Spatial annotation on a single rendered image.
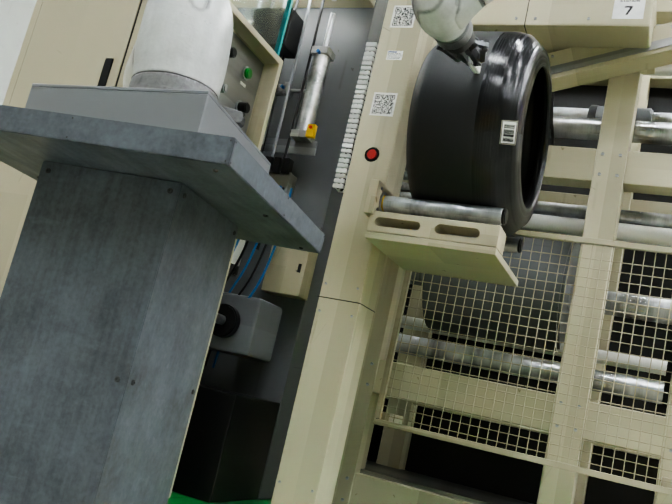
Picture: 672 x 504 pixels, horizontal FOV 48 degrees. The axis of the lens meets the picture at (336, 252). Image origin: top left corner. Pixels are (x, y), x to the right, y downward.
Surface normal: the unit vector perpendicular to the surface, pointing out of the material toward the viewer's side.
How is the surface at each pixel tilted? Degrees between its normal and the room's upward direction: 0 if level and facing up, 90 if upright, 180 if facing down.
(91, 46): 90
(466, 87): 88
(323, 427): 90
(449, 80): 85
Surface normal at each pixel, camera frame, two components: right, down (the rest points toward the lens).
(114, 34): -0.37, -0.26
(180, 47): 0.17, -0.16
